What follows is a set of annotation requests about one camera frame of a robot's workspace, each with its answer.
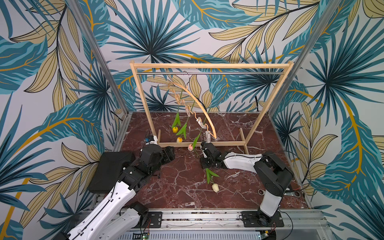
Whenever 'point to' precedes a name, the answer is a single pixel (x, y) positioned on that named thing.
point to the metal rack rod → (207, 73)
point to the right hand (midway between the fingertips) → (202, 161)
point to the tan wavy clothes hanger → (201, 101)
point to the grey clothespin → (207, 135)
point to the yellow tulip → (177, 120)
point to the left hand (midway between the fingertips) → (168, 152)
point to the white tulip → (215, 187)
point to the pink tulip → (191, 147)
